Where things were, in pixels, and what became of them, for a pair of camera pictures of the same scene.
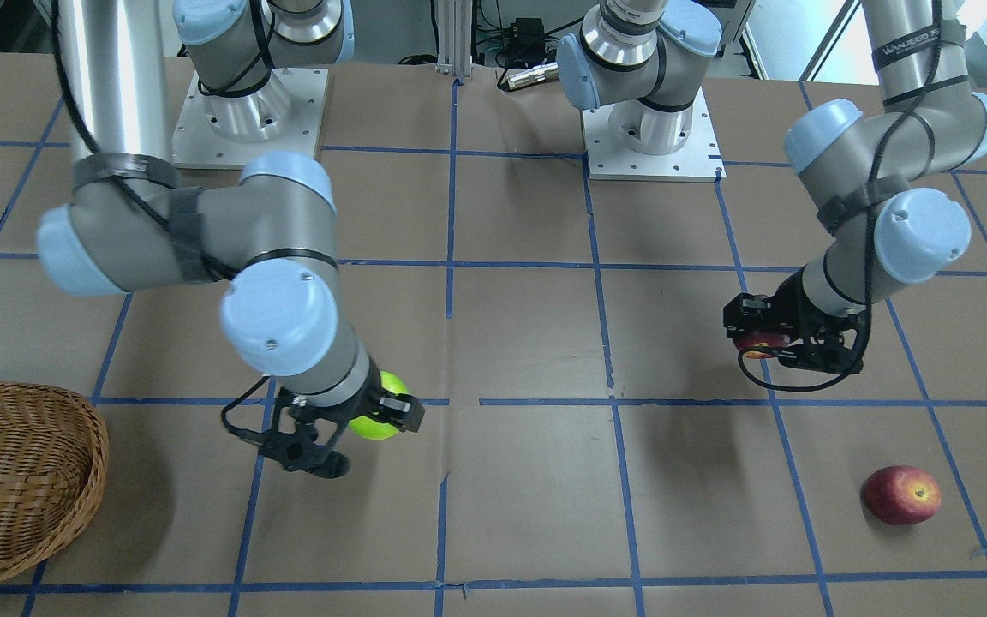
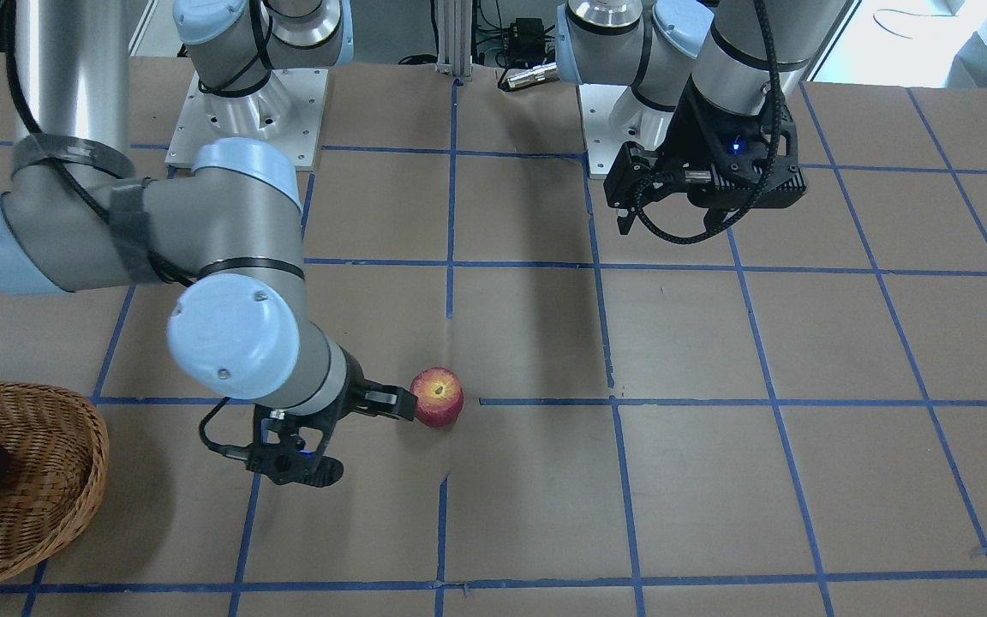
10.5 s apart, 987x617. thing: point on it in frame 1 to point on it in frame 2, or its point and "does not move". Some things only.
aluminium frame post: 455,38 does not move
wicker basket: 24,464 does not move
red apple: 900,495 to 439,396
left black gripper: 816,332 to 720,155
